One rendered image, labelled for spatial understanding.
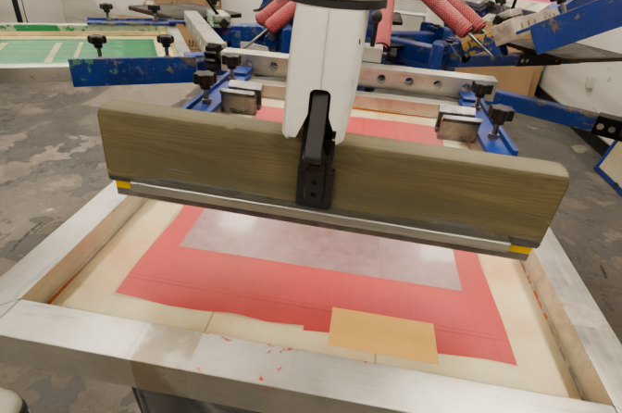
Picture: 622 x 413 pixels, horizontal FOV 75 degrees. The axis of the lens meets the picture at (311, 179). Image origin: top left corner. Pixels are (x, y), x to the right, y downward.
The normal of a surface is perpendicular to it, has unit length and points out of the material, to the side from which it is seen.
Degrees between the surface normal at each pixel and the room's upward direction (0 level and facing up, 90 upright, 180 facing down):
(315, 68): 87
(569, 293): 0
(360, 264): 0
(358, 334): 0
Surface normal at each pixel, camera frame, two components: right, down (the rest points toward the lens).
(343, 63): 0.07, 0.41
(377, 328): 0.07, -0.86
